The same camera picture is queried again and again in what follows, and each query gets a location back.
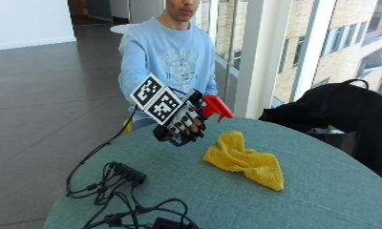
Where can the spray bottle with red trigger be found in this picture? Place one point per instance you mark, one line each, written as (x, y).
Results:
(215, 107)

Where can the white marker cube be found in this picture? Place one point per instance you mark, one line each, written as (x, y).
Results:
(156, 99)

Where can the yellow chair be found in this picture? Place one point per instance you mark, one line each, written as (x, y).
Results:
(127, 126)

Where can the yellow cloth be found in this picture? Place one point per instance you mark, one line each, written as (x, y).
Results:
(242, 159)

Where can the the person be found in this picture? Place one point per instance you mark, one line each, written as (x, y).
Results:
(170, 54)

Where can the white window pillar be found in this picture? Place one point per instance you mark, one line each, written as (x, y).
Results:
(260, 57)

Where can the black power adapter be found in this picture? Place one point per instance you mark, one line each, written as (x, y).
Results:
(170, 224)

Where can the white round table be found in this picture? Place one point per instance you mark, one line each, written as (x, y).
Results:
(122, 28)

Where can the black bag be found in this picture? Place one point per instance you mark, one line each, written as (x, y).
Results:
(347, 114)

